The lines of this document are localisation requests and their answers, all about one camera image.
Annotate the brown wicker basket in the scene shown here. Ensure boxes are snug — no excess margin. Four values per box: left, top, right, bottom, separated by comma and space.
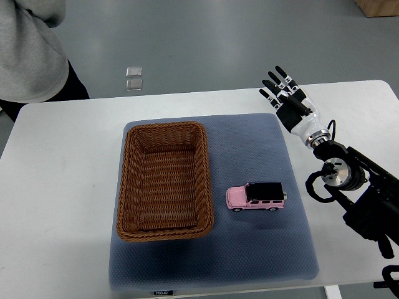
116, 121, 214, 242

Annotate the blue grey cushion mat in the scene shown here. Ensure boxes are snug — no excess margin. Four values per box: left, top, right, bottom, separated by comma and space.
109, 113, 319, 292

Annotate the lower metal floor plate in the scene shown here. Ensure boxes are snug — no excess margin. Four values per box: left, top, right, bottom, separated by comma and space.
125, 78, 143, 92

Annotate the brown cardboard box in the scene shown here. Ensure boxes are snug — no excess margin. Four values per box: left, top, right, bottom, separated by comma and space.
355, 0, 398, 17

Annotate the metal floor plate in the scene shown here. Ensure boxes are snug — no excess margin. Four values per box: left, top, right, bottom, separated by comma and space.
126, 66, 142, 78
125, 78, 143, 92

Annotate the pink toy car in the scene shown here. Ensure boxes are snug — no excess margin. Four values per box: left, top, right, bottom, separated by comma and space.
226, 183, 287, 212

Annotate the upper metal floor plate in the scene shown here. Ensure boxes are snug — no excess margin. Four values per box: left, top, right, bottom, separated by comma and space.
126, 66, 142, 78

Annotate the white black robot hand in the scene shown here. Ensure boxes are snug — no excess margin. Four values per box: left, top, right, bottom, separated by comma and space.
259, 65, 331, 148

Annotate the person in grey hoodie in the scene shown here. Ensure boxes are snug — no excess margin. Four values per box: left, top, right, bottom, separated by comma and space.
1, 1, 89, 121

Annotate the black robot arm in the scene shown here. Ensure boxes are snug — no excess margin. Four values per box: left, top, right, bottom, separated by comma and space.
259, 65, 398, 259

